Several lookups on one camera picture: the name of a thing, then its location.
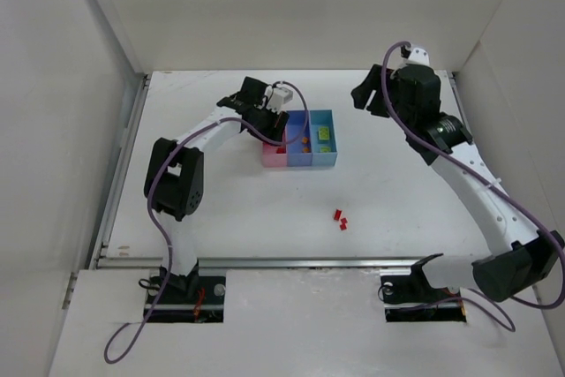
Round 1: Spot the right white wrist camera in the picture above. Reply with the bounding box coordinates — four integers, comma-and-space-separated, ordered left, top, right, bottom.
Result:
398, 43, 430, 68

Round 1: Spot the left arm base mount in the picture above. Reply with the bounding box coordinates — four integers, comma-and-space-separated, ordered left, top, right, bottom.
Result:
148, 271, 226, 324

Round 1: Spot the aluminium rail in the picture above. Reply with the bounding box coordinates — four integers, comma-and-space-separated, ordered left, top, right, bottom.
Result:
92, 257, 420, 269
448, 72, 502, 228
85, 74, 152, 269

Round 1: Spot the left aluminium rail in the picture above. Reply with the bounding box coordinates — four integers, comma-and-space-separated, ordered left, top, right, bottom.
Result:
85, 74, 152, 269

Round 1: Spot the red lego brick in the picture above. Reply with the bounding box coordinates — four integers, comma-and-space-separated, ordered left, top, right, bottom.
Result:
333, 209, 343, 221

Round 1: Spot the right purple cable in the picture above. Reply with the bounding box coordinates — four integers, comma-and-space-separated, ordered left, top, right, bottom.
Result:
381, 41, 565, 334

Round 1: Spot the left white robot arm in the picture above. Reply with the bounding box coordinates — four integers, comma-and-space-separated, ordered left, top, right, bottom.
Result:
144, 77, 293, 298

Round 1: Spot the right aluminium rail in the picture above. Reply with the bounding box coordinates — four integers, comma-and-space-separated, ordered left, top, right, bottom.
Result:
448, 72, 502, 228

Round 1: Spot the pink container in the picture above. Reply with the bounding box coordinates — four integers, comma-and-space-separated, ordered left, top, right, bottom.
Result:
261, 143, 288, 168

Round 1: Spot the light blue container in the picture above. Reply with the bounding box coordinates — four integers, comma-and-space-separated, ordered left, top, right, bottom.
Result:
310, 109, 337, 168

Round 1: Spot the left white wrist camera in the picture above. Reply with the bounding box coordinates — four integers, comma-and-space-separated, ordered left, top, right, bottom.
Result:
263, 85, 294, 114

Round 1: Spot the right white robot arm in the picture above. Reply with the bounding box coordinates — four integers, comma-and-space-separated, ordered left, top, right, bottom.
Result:
351, 64, 564, 304

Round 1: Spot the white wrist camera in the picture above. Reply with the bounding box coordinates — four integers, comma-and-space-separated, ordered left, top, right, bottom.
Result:
398, 43, 430, 68
263, 85, 294, 114

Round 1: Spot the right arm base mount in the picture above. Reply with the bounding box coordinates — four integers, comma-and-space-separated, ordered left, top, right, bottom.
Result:
378, 253, 467, 323

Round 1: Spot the front aluminium rail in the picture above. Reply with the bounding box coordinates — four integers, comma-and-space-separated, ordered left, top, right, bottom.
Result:
92, 257, 420, 269

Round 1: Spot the dark blue container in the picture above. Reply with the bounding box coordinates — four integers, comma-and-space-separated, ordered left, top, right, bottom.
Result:
286, 110, 313, 167

